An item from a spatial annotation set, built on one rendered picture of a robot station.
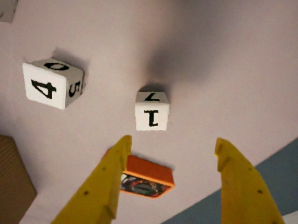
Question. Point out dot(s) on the orange digital multimeter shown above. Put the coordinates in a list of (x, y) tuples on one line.
[(146, 179)]

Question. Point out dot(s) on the white number cube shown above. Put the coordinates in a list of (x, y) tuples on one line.
[(52, 82), (151, 111)]

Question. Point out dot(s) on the brown cardboard box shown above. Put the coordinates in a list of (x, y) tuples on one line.
[(17, 192)]

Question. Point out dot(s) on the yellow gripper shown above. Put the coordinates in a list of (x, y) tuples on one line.
[(245, 198)]

